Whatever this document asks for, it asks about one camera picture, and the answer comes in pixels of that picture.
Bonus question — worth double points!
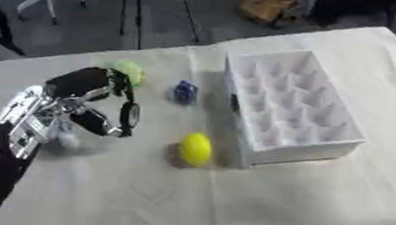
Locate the green round toy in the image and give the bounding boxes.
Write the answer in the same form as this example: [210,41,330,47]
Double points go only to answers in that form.
[104,59,150,88]

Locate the black tripod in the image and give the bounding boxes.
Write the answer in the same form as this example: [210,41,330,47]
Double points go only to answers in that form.
[115,0,204,55]

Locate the blue toy figure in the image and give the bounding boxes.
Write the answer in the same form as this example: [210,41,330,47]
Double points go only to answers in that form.
[171,79,199,106]

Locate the tan bag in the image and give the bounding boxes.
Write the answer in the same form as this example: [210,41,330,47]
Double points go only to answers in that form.
[236,0,304,28]

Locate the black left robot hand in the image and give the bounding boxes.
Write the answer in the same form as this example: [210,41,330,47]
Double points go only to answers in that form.
[39,63,145,140]

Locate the yellow toy lemon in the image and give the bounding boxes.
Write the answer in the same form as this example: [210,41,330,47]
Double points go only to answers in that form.
[175,131,214,169]

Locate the white compartment box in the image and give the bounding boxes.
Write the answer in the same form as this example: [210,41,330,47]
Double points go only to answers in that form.
[216,44,372,173]

